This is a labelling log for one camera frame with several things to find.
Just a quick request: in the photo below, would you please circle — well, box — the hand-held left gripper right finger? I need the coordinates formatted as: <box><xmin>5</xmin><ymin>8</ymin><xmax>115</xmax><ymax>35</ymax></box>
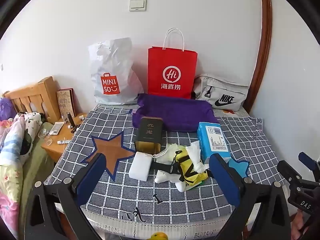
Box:
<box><xmin>209</xmin><ymin>153</ymin><xmax>292</xmax><ymax>240</ymax></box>

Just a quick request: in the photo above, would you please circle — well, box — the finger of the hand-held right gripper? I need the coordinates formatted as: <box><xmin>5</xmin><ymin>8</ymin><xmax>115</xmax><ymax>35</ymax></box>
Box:
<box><xmin>277</xmin><ymin>160</ymin><xmax>305</xmax><ymax>189</ymax></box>
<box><xmin>298</xmin><ymin>151</ymin><xmax>320</xmax><ymax>179</ymax></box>

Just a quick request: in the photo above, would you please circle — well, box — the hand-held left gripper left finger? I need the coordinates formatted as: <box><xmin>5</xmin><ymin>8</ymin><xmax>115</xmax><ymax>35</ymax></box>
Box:
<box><xmin>25</xmin><ymin>152</ymin><xmax>107</xmax><ymax>240</ymax></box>

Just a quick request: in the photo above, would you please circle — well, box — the yellow pouch with black straps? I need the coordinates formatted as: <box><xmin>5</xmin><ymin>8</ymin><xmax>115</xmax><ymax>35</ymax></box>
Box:
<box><xmin>172</xmin><ymin>147</ymin><xmax>209</xmax><ymax>187</ymax></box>

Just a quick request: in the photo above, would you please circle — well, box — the white sponge block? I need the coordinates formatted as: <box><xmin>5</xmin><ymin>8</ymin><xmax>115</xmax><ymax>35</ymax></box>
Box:
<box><xmin>128</xmin><ymin>151</ymin><xmax>152</xmax><ymax>180</ymax></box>

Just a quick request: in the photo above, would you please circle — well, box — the white plastic bag red print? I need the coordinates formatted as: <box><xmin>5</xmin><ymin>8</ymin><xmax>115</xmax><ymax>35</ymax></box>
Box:
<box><xmin>154</xmin><ymin>169</ymin><xmax>188</xmax><ymax>192</ymax></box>

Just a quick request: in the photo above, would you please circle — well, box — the white face mask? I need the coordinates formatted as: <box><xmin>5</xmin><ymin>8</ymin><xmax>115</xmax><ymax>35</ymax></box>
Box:
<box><xmin>151</xmin><ymin>144</ymin><xmax>182</xmax><ymax>166</ymax></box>

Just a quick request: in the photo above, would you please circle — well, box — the black strap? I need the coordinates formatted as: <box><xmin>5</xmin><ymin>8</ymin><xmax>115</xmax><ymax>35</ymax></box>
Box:
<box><xmin>149</xmin><ymin>162</ymin><xmax>178</xmax><ymax>175</ymax></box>

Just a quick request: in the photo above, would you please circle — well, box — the person's right hand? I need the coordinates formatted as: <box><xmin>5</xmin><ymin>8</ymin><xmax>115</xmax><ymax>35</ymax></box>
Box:
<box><xmin>291</xmin><ymin>211</ymin><xmax>310</xmax><ymax>240</ymax></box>

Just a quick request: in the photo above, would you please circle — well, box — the grey checkered bedsheet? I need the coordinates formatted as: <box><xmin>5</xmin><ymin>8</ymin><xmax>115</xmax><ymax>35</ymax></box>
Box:
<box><xmin>44</xmin><ymin>104</ymin><xmax>288</xmax><ymax>240</ymax></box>

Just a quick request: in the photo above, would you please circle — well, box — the white tissue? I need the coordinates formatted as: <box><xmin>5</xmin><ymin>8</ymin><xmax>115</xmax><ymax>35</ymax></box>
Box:
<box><xmin>187</xmin><ymin>141</ymin><xmax>210</xmax><ymax>173</ymax></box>

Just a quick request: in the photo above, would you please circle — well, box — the blue wet wipes pack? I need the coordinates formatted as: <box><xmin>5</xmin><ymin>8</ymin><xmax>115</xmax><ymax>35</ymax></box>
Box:
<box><xmin>196</xmin><ymin>122</ymin><xmax>232</xmax><ymax>165</ymax></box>

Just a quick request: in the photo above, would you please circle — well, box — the wooden nightstand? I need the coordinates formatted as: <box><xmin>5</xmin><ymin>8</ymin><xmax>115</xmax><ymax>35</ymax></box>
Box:
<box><xmin>41</xmin><ymin>112</ymin><xmax>87</xmax><ymax>163</ymax></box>

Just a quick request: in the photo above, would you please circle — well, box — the white packet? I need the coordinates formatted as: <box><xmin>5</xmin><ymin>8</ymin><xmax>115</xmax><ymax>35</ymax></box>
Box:
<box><xmin>49</xmin><ymin>122</ymin><xmax>65</xmax><ymax>135</ymax></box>

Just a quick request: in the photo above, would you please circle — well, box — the clear glass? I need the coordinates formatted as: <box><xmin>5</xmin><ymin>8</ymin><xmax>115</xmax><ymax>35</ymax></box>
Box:
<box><xmin>37</xmin><ymin>127</ymin><xmax>53</xmax><ymax>146</ymax></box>

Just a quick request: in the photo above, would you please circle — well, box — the dark green tin box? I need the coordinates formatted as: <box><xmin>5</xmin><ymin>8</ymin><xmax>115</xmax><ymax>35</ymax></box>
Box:
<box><xmin>134</xmin><ymin>117</ymin><xmax>164</xmax><ymax>155</ymax></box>

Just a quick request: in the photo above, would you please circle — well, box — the panda print pillow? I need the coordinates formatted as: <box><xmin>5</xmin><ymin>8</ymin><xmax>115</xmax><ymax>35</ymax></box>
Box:
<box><xmin>15</xmin><ymin>111</ymin><xmax>46</xmax><ymax>166</ymax></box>

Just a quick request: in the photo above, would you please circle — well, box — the patterned notebook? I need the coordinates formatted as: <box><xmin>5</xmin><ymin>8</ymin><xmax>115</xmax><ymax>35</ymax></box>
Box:
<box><xmin>56</xmin><ymin>88</ymin><xmax>76</xmax><ymax>121</ymax></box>

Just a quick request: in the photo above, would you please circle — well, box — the purple cloth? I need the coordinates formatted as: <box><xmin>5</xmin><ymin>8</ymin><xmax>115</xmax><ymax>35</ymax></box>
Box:
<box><xmin>132</xmin><ymin>93</ymin><xmax>220</xmax><ymax>132</ymax></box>

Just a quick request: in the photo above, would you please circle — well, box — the floral quilt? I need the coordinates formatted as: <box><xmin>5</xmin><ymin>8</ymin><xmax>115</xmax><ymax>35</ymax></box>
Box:
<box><xmin>0</xmin><ymin>114</ymin><xmax>48</xmax><ymax>233</ymax></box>

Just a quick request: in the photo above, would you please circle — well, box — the grey waist bag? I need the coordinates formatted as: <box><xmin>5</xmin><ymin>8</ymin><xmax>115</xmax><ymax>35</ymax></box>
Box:
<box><xmin>193</xmin><ymin>74</ymin><xmax>250</xmax><ymax>111</ymax></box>

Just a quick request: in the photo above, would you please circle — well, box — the wooden headboard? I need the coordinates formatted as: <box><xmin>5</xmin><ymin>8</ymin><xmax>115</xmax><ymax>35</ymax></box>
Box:
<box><xmin>4</xmin><ymin>76</ymin><xmax>62</xmax><ymax>124</ymax></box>

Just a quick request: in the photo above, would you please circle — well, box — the purple plush toy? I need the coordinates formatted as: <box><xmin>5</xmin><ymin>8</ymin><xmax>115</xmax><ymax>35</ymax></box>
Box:
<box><xmin>0</xmin><ymin>97</ymin><xmax>17</xmax><ymax>122</ymax></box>

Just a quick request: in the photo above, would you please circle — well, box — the white plastic shopping bag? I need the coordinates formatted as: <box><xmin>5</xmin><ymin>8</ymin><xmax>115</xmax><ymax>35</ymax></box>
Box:
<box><xmin>88</xmin><ymin>37</ymin><xmax>145</xmax><ymax>105</ymax></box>

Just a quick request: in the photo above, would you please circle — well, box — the red paper bag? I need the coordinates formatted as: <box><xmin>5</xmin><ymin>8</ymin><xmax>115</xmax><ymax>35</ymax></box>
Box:
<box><xmin>147</xmin><ymin>28</ymin><xmax>199</xmax><ymax>100</ymax></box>

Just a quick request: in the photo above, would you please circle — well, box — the brown wooden door frame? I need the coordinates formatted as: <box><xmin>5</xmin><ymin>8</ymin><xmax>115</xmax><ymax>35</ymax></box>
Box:
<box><xmin>249</xmin><ymin>0</ymin><xmax>273</xmax><ymax>115</ymax></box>

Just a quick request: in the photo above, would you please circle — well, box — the white wall switch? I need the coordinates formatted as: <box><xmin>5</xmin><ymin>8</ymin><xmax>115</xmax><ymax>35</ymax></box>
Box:
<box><xmin>129</xmin><ymin>0</ymin><xmax>147</xmax><ymax>12</ymax></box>

